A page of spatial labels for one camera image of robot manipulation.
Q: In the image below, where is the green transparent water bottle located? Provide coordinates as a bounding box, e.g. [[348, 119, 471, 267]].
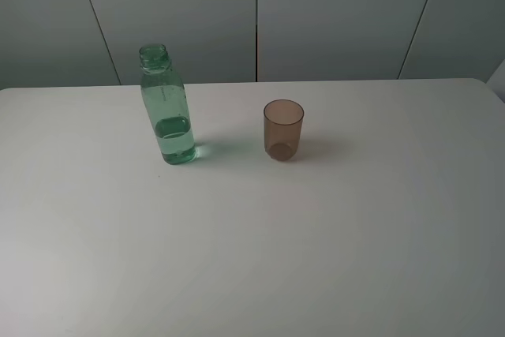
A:
[[139, 44, 196, 165]]

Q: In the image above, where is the pink translucent plastic cup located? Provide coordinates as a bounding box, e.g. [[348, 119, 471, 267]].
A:
[[264, 99, 305, 162]]

